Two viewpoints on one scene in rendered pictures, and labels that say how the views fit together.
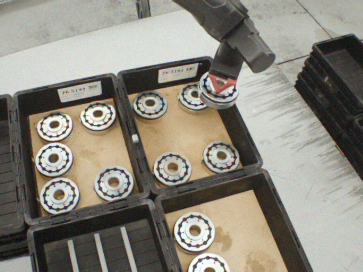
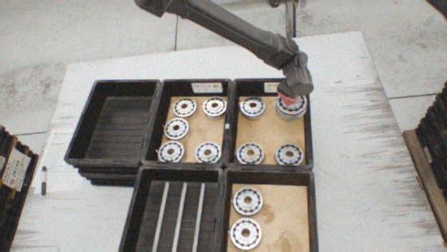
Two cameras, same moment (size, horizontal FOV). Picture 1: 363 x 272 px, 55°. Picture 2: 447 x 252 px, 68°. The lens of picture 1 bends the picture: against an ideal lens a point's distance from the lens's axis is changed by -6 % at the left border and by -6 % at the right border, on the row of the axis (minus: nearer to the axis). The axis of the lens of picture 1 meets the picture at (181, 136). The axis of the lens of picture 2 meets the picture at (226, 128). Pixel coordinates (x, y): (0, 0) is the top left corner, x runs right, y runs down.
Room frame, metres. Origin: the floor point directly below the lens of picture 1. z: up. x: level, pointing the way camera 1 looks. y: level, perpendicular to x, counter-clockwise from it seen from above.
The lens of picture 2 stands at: (-0.04, -0.33, 1.94)
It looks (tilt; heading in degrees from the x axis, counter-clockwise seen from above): 56 degrees down; 42
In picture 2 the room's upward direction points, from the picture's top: 12 degrees counter-clockwise
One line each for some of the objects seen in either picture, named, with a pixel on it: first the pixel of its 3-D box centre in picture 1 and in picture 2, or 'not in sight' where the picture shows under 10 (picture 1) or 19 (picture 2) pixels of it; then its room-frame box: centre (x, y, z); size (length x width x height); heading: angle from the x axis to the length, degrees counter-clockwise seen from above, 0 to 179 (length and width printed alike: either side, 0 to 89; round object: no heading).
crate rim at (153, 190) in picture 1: (185, 118); (269, 120); (0.58, 0.00, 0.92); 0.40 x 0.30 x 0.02; 27
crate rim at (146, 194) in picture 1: (75, 141); (190, 120); (0.44, 0.27, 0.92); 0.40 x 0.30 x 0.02; 27
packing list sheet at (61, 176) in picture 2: not in sight; (63, 157); (0.10, 0.79, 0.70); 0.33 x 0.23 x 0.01; 34
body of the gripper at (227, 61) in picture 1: (231, 51); (294, 77); (0.61, -0.08, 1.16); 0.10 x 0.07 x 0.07; 170
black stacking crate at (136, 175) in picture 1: (77, 152); (192, 127); (0.44, 0.27, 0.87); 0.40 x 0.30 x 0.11; 27
